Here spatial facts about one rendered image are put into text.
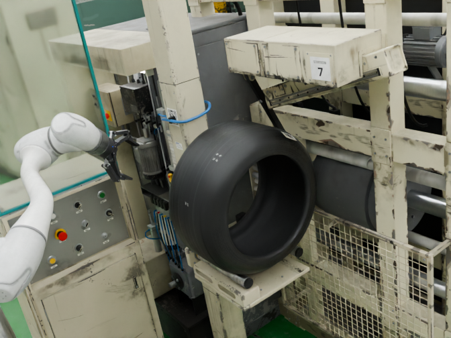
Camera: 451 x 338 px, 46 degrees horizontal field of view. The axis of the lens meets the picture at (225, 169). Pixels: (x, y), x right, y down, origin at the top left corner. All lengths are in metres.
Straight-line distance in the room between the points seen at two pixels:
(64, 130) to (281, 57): 0.82
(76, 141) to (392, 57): 1.08
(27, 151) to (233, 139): 0.71
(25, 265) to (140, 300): 1.43
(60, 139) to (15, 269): 0.53
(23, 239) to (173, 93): 1.00
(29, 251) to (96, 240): 1.19
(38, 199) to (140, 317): 1.39
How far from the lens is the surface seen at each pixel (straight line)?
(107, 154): 1.91
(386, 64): 1.88
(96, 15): 12.56
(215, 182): 1.89
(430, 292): 2.18
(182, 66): 2.18
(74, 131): 1.75
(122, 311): 2.75
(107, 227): 2.59
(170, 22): 2.14
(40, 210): 1.52
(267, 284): 2.30
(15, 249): 1.41
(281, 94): 2.28
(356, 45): 1.90
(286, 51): 1.98
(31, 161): 1.80
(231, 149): 1.92
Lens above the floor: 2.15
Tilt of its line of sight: 23 degrees down
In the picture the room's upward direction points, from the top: 10 degrees counter-clockwise
